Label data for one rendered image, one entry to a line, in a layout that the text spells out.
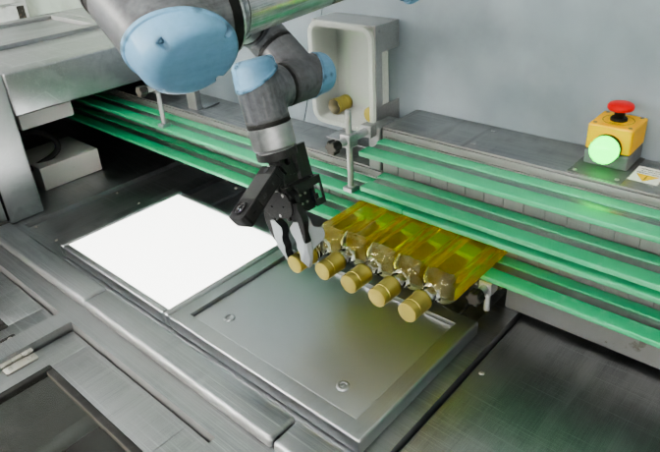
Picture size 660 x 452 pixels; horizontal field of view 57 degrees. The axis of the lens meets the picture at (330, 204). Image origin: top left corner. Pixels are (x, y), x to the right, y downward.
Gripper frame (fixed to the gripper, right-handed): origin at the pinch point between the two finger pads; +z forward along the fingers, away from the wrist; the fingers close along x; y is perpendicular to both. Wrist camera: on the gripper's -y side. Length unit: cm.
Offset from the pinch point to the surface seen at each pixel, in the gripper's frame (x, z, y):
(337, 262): -7.4, 0.7, 2.5
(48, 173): 100, -17, 0
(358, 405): -17.5, 18.1, -9.7
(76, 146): 106, -21, 13
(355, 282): -12.9, 2.5, 0.2
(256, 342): 5.1, 11.9, -9.7
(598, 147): -42, -10, 31
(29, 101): 82, -37, -4
